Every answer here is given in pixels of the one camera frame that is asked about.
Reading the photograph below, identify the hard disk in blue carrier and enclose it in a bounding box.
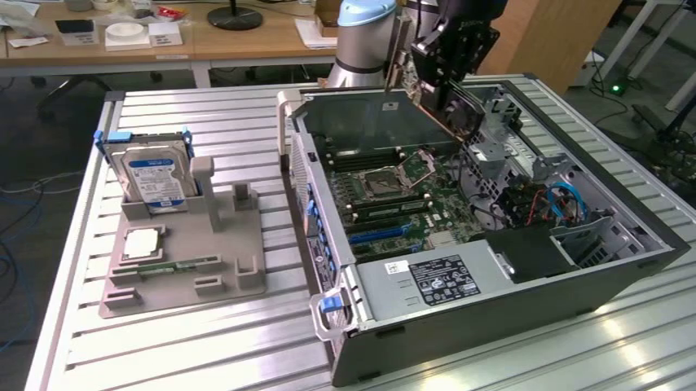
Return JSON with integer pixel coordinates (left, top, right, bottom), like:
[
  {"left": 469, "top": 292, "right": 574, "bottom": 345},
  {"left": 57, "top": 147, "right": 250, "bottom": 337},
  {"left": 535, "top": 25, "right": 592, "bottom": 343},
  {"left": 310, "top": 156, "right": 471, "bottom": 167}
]
[{"left": 92, "top": 126, "right": 196, "bottom": 215}]

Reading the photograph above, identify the black office chair base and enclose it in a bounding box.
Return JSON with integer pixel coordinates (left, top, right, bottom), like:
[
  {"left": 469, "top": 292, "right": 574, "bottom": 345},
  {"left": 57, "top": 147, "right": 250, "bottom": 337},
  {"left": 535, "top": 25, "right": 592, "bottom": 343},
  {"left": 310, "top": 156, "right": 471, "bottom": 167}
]
[{"left": 28, "top": 72, "right": 113, "bottom": 122}]

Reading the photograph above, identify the green motherboard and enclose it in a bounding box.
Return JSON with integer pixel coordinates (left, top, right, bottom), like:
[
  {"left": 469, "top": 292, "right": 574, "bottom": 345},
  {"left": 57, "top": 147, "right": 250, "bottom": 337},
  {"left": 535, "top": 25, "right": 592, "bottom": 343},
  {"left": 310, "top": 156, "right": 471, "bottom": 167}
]
[{"left": 319, "top": 137, "right": 491, "bottom": 265}]

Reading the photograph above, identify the black RAM stick in slot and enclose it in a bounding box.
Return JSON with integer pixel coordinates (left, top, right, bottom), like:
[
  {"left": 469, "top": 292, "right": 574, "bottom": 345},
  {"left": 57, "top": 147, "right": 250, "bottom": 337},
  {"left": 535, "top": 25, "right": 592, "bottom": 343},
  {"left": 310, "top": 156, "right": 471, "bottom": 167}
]
[{"left": 351, "top": 197, "right": 431, "bottom": 224}]

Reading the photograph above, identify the white box with round hollow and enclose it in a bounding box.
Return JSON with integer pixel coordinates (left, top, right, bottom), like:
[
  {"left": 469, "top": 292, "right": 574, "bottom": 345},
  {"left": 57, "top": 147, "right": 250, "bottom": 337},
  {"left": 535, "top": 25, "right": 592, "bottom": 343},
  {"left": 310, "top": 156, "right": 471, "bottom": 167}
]
[{"left": 103, "top": 21, "right": 153, "bottom": 53}]

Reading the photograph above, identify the plain white box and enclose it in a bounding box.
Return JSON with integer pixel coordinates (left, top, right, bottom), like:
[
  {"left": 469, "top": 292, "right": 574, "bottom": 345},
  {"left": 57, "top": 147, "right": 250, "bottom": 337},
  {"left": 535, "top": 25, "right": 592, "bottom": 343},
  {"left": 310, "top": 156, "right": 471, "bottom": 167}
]
[{"left": 147, "top": 20, "right": 184, "bottom": 49}]

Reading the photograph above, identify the black floor stand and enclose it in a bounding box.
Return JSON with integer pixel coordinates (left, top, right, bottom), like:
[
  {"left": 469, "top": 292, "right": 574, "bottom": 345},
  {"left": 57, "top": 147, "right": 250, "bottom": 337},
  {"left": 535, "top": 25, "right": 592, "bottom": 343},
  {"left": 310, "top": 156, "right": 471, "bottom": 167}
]
[{"left": 629, "top": 103, "right": 696, "bottom": 173}]

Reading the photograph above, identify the cardboard box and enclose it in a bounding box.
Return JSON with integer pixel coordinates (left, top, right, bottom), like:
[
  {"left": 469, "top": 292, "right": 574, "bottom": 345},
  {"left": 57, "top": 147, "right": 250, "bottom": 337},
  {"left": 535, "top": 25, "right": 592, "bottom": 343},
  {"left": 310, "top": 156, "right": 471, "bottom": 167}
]
[{"left": 312, "top": 0, "right": 350, "bottom": 27}]

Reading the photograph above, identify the open black PC case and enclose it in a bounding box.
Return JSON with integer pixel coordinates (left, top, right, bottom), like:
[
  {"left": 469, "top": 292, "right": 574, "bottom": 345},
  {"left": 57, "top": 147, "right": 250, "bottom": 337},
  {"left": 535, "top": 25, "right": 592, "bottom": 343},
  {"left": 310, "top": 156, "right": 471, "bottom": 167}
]
[{"left": 275, "top": 78, "right": 693, "bottom": 389}]

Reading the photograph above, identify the white paper stack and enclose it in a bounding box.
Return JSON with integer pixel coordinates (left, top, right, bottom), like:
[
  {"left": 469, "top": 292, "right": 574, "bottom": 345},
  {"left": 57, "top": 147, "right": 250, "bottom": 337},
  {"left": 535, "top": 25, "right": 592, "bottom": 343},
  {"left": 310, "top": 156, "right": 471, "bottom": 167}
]
[{"left": 294, "top": 17, "right": 340, "bottom": 51}]

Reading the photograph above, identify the grey power supply unit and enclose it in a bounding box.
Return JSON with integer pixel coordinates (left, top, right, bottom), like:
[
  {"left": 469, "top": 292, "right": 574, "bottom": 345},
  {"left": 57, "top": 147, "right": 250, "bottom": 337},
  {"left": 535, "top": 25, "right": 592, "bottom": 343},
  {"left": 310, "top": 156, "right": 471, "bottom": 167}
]
[{"left": 346, "top": 239, "right": 517, "bottom": 322}]

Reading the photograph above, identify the green RAM stick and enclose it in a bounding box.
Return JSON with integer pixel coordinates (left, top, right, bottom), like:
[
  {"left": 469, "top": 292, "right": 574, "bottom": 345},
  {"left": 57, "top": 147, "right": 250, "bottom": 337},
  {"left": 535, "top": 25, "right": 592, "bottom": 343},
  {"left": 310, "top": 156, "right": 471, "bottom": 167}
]
[{"left": 137, "top": 256, "right": 213, "bottom": 275}]

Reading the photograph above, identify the wooden cabinet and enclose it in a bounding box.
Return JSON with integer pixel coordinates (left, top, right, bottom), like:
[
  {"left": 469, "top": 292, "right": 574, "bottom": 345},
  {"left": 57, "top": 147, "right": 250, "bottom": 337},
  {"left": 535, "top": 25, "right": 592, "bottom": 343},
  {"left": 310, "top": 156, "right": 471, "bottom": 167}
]
[{"left": 477, "top": 0, "right": 625, "bottom": 95}]

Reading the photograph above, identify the black graphics card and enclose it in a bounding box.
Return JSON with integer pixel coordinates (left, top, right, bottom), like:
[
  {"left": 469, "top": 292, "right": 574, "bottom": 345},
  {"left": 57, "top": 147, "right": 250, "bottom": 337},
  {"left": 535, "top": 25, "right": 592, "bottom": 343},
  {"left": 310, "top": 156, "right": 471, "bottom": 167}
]
[{"left": 382, "top": 15, "right": 487, "bottom": 145}]

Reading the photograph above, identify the silver CPU chip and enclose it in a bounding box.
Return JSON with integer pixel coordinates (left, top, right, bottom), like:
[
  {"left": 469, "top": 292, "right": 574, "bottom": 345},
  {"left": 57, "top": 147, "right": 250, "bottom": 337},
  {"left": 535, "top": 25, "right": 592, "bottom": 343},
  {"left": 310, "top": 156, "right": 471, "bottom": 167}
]
[{"left": 120, "top": 229, "right": 165, "bottom": 261}]

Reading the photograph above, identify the white box with black top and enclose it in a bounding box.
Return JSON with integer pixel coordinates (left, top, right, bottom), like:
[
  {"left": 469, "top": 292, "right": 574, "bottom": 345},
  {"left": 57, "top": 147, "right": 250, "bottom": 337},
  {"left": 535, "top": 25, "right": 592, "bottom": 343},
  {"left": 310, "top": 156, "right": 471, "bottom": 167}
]
[{"left": 53, "top": 18, "right": 101, "bottom": 47}]

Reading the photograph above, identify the metal disk bay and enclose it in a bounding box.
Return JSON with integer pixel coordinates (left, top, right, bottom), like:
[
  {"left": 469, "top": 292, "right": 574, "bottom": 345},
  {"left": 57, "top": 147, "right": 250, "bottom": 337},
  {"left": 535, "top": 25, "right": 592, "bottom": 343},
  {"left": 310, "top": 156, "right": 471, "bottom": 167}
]
[{"left": 463, "top": 94, "right": 546, "bottom": 175}]

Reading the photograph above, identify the blue expansion slot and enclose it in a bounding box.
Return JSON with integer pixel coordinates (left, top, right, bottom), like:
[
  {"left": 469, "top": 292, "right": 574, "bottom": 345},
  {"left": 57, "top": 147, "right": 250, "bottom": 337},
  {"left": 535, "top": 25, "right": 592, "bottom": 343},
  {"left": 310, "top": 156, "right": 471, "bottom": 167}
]
[{"left": 346, "top": 225, "right": 418, "bottom": 246}]

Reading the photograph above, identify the CPU socket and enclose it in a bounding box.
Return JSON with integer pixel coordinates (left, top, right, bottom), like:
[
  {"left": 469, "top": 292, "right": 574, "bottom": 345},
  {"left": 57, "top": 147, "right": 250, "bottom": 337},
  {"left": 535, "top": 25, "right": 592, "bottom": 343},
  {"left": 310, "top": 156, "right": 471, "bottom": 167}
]
[{"left": 359, "top": 164, "right": 410, "bottom": 201}]

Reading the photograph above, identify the black round lamp base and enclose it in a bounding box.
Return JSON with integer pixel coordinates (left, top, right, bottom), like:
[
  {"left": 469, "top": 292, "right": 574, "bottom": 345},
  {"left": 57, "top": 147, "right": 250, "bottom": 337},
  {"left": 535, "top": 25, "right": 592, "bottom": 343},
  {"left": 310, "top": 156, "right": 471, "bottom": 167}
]
[{"left": 204, "top": 0, "right": 266, "bottom": 33}]

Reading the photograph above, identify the blue wire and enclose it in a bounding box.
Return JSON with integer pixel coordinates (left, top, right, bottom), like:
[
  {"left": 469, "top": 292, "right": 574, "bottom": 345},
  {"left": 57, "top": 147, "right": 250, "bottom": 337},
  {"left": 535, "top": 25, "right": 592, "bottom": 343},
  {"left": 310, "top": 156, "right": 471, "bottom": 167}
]
[{"left": 543, "top": 182, "right": 590, "bottom": 224}]

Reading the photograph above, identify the red packet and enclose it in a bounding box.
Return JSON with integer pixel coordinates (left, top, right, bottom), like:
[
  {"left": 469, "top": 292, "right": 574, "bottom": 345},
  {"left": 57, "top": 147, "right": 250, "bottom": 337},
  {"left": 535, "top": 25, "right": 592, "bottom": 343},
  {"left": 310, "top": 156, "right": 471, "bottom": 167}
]
[{"left": 153, "top": 5, "right": 191, "bottom": 22}]

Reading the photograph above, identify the metal socket cover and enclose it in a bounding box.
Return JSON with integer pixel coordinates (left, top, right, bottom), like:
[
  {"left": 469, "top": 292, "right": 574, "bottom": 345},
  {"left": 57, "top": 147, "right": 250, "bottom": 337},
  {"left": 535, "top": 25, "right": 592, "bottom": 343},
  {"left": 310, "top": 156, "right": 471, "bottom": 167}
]
[{"left": 398, "top": 148, "right": 437, "bottom": 190}]

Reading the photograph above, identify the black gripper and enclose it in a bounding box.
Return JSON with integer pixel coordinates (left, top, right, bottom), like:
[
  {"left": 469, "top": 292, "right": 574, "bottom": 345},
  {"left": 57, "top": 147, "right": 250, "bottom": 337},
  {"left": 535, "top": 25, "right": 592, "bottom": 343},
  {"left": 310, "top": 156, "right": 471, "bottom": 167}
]
[{"left": 409, "top": 0, "right": 502, "bottom": 113}]

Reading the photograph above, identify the grey plastic parts rack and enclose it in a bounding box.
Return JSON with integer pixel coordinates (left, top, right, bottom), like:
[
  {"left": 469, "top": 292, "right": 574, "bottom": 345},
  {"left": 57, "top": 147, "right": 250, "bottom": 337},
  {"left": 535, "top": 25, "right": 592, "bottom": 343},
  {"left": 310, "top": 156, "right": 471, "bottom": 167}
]
[{"left": 96, "top": 155, "right": 270, "bottom": 320}]

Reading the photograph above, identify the wooden desk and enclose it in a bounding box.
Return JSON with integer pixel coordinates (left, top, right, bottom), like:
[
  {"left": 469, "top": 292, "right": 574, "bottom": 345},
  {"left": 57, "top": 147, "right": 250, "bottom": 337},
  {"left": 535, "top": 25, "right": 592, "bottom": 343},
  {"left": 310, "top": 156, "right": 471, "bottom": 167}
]
[{"left": 0, "top": 0, "right": 342, "bottom": 90}]

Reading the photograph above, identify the red wire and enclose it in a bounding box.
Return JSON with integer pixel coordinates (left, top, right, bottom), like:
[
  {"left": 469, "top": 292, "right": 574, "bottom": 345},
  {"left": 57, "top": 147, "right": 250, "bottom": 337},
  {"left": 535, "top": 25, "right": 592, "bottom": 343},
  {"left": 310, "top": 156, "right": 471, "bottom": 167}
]
[{"left": 529, "top": 188, "right": 551, "bottom": 224}]

